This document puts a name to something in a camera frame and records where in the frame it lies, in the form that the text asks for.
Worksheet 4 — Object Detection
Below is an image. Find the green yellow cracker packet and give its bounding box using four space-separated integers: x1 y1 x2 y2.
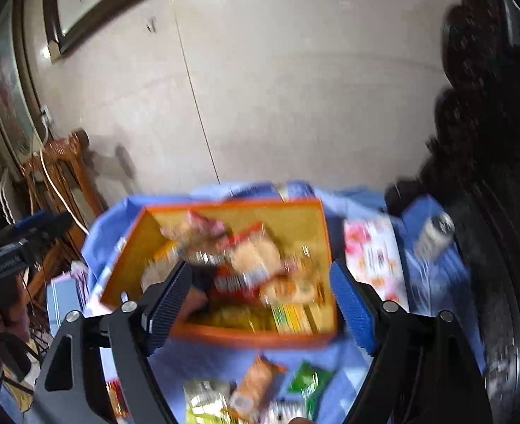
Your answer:
183 380 238 424

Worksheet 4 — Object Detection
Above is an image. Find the orange rice cake packet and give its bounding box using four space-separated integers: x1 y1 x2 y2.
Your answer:
229 355 288 422

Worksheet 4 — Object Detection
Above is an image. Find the pink biscuit bag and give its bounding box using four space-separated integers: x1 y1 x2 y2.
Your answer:
160 211 228 247

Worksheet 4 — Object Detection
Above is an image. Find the person's left hand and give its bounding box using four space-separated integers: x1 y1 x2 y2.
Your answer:
0 273 34 341

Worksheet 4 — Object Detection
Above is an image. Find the floral tissue pack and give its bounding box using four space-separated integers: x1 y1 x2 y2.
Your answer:
343 216 409 311

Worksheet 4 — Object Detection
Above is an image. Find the yellow green snack packet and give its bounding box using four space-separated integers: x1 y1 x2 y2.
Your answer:
271 304 318 335

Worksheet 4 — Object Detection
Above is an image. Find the blue patterned tablecloth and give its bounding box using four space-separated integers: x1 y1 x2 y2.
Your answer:
81 180 486 424

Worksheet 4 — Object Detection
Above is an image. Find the carved wooden chair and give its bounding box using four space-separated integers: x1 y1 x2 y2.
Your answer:
22 129 105 307

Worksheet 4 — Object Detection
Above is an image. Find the orange cardboard box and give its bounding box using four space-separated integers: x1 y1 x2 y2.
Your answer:
100 198 338 349

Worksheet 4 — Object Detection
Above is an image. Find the red bun packet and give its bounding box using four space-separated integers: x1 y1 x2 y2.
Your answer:
214 222 284 293

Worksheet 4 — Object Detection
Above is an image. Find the red snack packet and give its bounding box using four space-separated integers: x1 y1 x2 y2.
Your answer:
106 379 130 418

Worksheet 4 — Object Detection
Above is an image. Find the white drink can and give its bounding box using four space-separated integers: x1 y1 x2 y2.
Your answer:
414 212 455 261

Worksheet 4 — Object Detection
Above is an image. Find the framed red painting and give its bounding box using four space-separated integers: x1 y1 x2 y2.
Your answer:
0 0 41 165

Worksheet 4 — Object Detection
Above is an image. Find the dark carved wooden sofa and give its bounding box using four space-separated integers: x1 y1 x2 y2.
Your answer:
386 0 520 423

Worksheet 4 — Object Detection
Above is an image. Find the white power cable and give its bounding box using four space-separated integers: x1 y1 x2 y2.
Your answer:
39 114 91 236

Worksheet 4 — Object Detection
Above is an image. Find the wall socket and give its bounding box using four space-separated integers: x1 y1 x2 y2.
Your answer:
40 105 53 127

